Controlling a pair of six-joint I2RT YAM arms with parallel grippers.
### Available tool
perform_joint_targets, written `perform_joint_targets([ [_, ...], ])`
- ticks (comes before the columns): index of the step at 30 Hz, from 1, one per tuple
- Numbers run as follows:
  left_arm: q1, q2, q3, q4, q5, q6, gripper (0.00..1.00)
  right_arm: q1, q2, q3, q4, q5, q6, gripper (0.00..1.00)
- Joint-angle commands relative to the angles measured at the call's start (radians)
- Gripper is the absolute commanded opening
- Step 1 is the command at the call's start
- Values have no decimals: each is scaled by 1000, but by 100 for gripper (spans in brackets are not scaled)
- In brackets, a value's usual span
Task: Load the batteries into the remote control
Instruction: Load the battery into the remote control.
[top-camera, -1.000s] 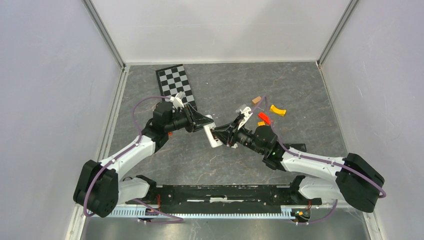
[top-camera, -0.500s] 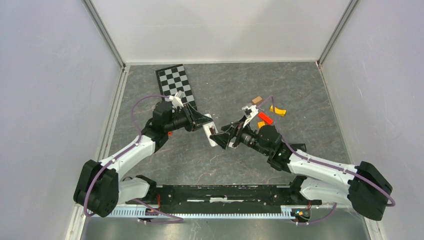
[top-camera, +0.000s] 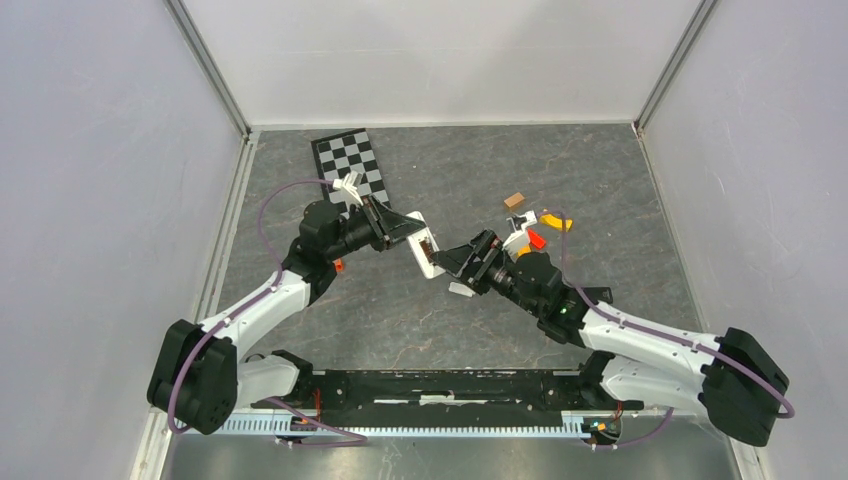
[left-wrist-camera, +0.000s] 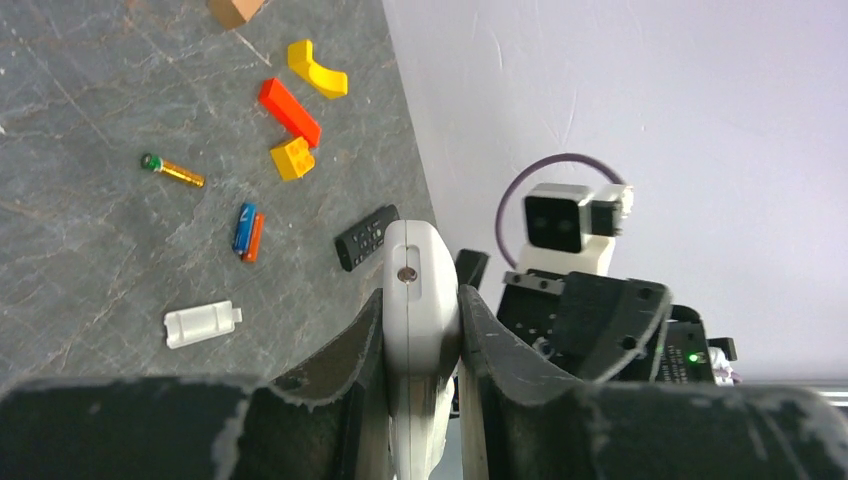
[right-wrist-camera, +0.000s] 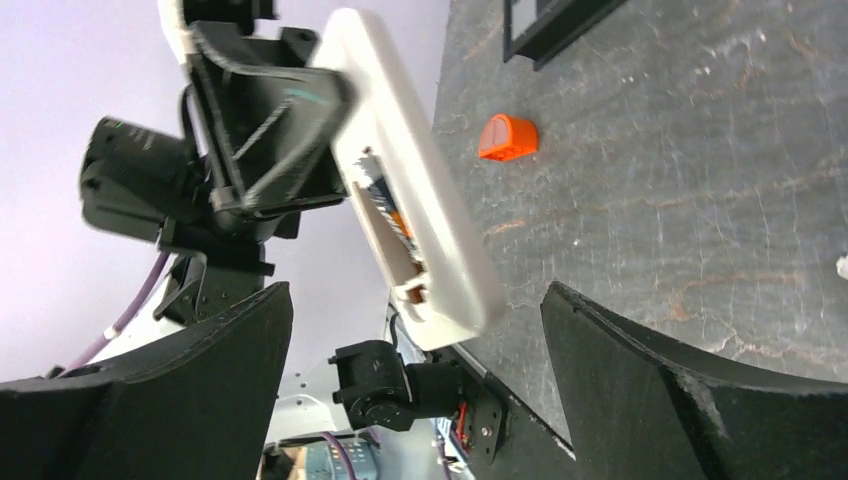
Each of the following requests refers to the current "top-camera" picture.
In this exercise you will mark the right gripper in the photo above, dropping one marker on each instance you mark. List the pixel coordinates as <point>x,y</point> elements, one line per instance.
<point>458,260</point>

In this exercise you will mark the white battery cover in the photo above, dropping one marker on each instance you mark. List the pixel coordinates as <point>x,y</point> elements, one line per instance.
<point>460,289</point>

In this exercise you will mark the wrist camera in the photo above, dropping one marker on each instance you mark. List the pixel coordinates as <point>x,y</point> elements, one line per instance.
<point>519,232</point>
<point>345,190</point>

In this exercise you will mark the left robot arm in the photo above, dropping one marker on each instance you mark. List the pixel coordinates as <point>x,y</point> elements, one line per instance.
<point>200,376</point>

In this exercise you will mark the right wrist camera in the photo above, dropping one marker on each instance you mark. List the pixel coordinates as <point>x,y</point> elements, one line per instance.
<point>519,232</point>

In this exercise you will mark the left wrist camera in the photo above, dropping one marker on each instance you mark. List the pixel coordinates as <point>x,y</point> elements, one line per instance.
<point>345,190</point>

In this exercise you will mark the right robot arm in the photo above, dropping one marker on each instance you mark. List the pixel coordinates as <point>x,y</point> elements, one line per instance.
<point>730,378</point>

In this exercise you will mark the yellow arch block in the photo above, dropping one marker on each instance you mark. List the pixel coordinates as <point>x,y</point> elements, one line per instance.
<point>555,222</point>

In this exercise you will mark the red rectangular block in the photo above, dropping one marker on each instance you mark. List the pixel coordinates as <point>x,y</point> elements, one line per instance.
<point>536,241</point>

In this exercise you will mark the checkered chess board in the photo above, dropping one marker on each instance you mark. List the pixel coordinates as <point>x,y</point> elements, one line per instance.
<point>337,155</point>

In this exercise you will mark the black remote control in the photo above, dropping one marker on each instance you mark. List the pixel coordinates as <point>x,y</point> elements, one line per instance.
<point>599,294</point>

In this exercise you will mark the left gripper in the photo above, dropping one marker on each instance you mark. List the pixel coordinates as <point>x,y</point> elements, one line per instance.
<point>386,225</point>

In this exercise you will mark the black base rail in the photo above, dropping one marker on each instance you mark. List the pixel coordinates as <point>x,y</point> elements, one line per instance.
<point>450,398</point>

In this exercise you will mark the brown wooden block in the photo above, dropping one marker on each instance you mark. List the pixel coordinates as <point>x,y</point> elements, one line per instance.
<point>514,201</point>

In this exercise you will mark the white remote control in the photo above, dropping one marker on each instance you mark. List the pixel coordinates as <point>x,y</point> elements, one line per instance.
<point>423,244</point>

